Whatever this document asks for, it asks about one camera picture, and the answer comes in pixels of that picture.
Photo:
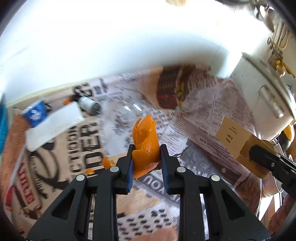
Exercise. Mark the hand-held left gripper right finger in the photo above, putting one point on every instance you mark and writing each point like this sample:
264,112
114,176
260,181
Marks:
164,168

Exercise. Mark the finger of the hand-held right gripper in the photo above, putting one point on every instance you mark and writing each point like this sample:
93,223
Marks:
266,160
290,187

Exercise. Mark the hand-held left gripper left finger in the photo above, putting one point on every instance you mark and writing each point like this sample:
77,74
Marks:
130,168

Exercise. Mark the large orange peel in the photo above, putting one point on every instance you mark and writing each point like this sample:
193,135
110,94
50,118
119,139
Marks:
145,143

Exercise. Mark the tan cardboard box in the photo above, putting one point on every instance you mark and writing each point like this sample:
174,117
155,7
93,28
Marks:
240,143

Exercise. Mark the small orange peel piece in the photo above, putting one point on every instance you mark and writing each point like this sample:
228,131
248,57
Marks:
107,162

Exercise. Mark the white rice cooker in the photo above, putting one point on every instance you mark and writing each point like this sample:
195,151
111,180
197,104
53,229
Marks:
261,92

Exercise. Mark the newspaper print table cover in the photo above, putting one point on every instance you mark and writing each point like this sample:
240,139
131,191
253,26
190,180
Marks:
203,111

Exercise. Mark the small grey cylinder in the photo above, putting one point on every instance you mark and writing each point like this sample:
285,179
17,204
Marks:
89,105

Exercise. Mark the dark brown slatted box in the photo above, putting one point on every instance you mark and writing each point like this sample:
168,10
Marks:
171,90

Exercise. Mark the white paper slip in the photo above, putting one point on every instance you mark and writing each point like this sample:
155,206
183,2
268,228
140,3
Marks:
55,126

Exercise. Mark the blue and white packet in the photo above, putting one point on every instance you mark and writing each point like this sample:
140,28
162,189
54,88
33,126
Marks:
35,113

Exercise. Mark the light blue carton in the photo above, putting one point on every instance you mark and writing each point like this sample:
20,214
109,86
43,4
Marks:
2,125

